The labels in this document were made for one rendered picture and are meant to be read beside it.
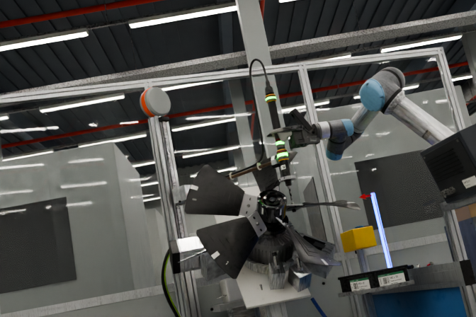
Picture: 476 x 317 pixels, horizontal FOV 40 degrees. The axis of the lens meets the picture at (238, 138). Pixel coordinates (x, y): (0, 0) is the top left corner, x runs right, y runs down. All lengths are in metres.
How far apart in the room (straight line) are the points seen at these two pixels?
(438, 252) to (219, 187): 1.44
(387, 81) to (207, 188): 0.84
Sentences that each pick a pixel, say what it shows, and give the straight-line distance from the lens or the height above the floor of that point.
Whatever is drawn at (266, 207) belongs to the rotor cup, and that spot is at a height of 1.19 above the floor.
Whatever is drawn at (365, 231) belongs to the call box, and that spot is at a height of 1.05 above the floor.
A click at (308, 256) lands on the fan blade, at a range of 2.37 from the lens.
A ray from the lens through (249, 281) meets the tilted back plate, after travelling 2.63.
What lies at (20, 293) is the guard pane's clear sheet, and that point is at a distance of 3.24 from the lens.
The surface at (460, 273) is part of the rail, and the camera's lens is 2.25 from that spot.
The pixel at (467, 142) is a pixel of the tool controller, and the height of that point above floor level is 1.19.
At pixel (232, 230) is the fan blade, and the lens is 2.46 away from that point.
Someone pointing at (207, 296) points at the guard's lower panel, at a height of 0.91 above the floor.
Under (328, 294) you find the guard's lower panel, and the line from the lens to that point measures 3.38.
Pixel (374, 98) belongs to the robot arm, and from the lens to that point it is 2.50.
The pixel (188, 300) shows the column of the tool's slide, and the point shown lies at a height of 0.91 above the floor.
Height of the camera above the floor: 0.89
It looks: 13 degrees up
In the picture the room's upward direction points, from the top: 11 degrees counter-clockwise
